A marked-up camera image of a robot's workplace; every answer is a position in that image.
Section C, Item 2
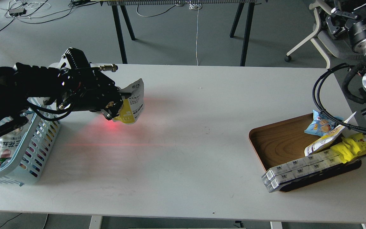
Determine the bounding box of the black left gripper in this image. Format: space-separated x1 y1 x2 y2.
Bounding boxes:
56 48 132 120

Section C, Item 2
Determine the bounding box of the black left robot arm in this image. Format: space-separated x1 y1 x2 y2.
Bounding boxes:
0 47 132 137

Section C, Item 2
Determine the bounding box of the light blue plastic basket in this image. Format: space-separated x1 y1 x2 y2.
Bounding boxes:
0 110 61 186

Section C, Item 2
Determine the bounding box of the red white snack bag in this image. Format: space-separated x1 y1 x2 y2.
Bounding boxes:
0 127 24 169

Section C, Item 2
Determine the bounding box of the silver boxed snack pack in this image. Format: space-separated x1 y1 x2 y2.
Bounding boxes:
261 149 343 192

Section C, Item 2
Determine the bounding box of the blue snack bag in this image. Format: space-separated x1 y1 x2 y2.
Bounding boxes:
304 110 338 136

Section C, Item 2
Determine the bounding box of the yellow cartoon snack pack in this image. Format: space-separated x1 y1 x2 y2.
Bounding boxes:
330 132 366 163

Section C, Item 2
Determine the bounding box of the black power strip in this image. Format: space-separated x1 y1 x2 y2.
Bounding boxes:
8 8 26 17

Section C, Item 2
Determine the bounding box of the black leg background table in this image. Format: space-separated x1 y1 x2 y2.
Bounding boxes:
103 0 257 66

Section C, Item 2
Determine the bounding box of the wooden oval tray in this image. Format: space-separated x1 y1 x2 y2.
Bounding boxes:
249 113 362 192

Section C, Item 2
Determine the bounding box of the grey white office chair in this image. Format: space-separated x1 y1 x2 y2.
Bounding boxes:
284 0 361 69

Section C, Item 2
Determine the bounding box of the white hanging cable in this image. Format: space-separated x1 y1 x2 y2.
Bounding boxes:
188 3 202 66

